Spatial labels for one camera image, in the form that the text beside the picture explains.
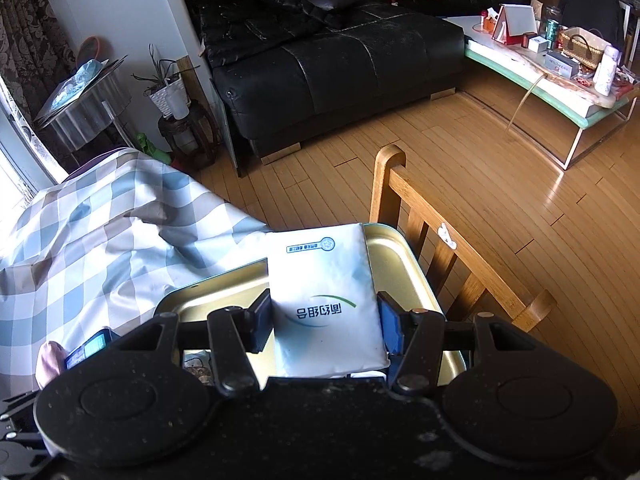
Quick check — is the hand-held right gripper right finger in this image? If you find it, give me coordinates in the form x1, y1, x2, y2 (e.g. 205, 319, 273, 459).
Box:
376, 290, 538, 395

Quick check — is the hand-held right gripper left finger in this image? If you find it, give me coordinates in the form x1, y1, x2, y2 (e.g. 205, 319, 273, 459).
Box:
117, 289, 275, 395

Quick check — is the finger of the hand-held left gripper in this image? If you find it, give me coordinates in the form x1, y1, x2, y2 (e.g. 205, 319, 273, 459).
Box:
0, 392, 51, 480

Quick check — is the gold tin tray teal rim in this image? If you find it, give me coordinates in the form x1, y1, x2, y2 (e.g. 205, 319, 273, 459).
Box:
152, 222, 468, 386

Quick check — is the white soft packet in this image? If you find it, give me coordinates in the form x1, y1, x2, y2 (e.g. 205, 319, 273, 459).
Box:
264, 222, 392, 378

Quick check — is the blue tissue pack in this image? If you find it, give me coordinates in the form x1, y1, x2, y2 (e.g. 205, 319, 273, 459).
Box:
64, 329, 118, 371

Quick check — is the wooden chair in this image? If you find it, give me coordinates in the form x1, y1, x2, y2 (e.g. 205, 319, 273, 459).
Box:
369, 144, 558, 333

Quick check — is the checkered blanket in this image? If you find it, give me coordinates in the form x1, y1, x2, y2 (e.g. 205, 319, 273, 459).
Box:
0, 147, 281, 396

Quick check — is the leaning glass panel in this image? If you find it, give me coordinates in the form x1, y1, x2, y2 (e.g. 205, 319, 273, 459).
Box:
210, 80, 241, 176

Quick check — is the dark wooden plant stand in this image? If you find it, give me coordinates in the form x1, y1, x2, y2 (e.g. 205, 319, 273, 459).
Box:
157, 100, 221, 171

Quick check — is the green plastic item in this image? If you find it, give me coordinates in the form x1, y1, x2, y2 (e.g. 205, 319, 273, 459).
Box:
135, 132, 173, 163

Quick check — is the white plastic cup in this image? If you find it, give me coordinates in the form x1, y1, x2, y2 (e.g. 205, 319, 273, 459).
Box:
167, 91, 191, 120

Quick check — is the potted plant white pot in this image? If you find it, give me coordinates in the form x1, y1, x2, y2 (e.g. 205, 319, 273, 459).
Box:
132, 44, 193, 120

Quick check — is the black leather sofa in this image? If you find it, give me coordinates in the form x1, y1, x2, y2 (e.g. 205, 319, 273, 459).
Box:
187, 0, 533, 163

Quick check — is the round corrugated metal side table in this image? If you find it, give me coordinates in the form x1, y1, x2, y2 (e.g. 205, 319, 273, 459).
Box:
32, 62, 133, 153

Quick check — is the window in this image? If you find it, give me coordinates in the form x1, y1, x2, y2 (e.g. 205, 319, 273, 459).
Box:
0, 80, 56, 201

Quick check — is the coffee table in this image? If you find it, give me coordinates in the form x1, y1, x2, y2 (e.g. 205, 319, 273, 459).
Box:
442, 15, 640, 171

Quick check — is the light blue plastic bag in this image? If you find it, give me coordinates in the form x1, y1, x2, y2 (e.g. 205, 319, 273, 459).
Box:
72, 59, 111, 86

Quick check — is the black leather cushion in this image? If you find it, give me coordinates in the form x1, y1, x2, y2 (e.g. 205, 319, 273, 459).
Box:
200, 0, 368, 68

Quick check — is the flat white box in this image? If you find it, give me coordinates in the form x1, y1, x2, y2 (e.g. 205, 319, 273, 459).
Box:
542, 50, 581, 78

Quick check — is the orange rimmed round object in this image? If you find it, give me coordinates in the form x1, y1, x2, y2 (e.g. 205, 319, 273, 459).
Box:
75, 35, 108, 66

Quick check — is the white red house-shaped box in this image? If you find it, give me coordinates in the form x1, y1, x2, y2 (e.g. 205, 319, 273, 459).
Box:
492, 4, 538, 42

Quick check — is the white bottle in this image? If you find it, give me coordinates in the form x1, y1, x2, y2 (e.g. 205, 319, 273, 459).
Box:
592, 45, 621, 97

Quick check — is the wicker basket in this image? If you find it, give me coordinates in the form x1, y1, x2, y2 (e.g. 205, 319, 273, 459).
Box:
557, 26, 608, 70

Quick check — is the patterned curtain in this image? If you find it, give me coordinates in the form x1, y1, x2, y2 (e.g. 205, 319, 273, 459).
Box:
0, 0, 76, 181

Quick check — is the black chair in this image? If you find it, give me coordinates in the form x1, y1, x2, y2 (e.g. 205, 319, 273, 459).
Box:
557, 0, 626, 51

